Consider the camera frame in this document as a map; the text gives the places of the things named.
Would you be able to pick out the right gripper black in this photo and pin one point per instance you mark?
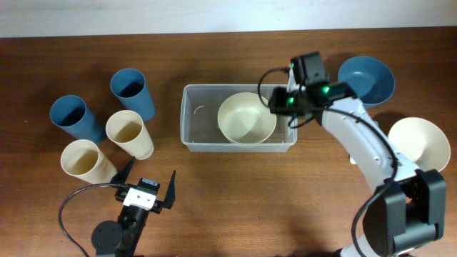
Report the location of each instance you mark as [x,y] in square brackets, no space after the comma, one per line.
[277,95]

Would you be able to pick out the cream bowl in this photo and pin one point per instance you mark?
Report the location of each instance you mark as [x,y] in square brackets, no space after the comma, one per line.
[242,118]
[422,142]

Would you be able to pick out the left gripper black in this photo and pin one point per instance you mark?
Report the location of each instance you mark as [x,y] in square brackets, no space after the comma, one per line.
[169,198]

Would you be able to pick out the cream cup near container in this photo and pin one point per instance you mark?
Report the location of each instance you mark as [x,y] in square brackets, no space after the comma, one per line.
[128,131]

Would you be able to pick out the blue cup near container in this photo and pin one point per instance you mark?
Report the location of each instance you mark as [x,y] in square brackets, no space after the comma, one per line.
[131,89]

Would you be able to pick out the cream cup front left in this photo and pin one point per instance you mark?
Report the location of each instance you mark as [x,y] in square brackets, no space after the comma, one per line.
[84,160]

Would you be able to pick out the clear plastic container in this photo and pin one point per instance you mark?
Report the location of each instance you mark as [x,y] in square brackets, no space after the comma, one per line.
[199,127]

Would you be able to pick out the blue cup far left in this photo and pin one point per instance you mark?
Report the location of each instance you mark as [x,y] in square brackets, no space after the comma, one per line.
[71,114]

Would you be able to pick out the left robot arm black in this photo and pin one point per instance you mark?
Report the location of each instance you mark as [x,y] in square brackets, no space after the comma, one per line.
[121,237]

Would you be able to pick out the blue bowl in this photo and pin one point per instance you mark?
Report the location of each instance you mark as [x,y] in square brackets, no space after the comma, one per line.
[371,79]

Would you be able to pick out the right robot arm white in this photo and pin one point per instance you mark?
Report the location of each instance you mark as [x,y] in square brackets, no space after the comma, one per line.
[402,167]

